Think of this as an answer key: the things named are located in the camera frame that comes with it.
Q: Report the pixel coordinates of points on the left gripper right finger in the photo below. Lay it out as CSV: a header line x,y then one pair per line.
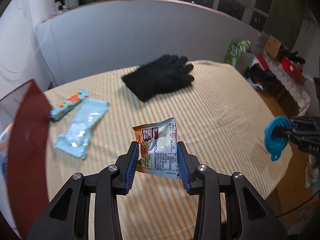
x,y
229,206

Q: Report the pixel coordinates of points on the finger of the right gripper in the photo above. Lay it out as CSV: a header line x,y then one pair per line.
x,y
300,128

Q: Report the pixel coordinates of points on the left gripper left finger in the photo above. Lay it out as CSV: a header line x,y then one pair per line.
x,y
67,214

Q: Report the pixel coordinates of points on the blue silicone funnel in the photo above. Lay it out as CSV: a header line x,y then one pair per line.
x,y
276,137

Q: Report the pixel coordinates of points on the light blue cotton ball pack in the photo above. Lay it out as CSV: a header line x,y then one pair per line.
x,y
75,140

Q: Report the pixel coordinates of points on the orange white snack packet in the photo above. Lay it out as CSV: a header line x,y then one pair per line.
x,y
158,149

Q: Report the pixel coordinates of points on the black knit glove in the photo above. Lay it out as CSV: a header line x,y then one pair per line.
x,y
166,74

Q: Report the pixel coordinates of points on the lace covered side table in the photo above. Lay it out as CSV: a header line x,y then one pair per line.
x,y
299,93

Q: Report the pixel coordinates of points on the striped yellow green tablecloth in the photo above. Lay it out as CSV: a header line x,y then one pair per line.
x,y
221,119

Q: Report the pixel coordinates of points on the cardboard box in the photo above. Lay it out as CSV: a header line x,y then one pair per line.
x,y
272,47

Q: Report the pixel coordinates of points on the green tissue package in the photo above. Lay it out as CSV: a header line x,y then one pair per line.
x,y
235,50

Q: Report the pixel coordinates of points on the blue fruit-print cream tube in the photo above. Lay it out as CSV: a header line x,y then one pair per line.
x,y
58,112

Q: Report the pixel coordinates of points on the dark red storage box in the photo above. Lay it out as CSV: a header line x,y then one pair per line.
x,y
26,157

